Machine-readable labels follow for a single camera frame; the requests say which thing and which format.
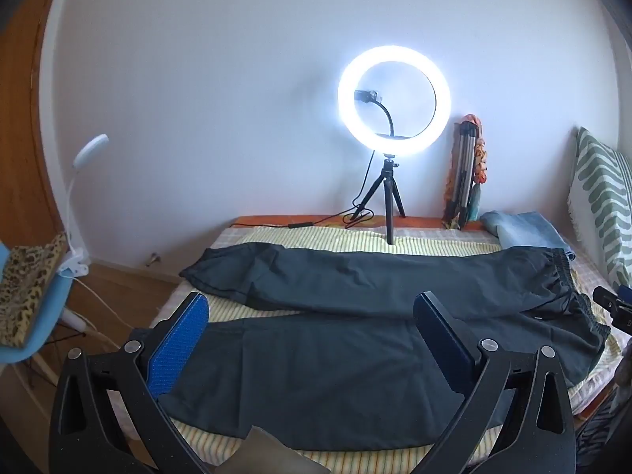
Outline black ring light cable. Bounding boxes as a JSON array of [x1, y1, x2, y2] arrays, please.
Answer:
[[232, 153, 376, 230]]

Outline white ring light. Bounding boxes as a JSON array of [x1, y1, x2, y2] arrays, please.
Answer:
[[338, 45, 451, 155]]

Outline black mini tripod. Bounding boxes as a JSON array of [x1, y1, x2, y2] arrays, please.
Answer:
[[353, 154, 406, 245]]

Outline leopard print cloth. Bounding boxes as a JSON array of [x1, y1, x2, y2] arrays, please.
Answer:
[[0, 232, 70, 349]]

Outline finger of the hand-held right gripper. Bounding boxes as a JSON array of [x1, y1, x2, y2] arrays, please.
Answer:
[[592, 285, 620, 309]]

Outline white lamp cable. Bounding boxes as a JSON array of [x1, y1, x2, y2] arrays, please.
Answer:
[[74, 276, 119, 351]]

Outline dark grey pants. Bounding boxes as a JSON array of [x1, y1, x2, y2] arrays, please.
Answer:
[[159, 244, 613, 452]]

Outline black gooseneck phone holder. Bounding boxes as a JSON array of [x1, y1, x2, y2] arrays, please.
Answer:
[[354, 88, 410, 140]]

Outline green patterned pillow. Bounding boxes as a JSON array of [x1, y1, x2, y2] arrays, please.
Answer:
[[568, 127, 632, 292]]

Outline folded blue jeans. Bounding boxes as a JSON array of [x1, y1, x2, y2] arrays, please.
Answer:
[[479, 211, 576, 260]]

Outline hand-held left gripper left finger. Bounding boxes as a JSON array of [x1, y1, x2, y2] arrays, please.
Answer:
[[49, 292, 218, 474]]

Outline folded silver tripod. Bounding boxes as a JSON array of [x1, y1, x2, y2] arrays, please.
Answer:
[[444, 121, 479, 230]]

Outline blue chair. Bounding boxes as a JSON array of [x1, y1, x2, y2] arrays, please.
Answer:
[[0, 242, 94, 371]]

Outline white clip lamp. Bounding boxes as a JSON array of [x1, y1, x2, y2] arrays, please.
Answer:
[[56, 133, 110, 277]]

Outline wooden door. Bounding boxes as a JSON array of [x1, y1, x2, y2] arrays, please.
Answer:
[[0, 0, 65, 248]]

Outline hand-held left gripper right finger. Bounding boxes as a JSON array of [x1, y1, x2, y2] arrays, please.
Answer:
[[414, 292, 578, 474]]

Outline orange patterned scarf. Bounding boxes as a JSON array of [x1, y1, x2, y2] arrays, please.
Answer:
[[442, 115, 495, 230]]

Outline yellow striped blanket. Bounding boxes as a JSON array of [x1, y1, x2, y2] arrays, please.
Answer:
[[103, 227, 618, 474]]

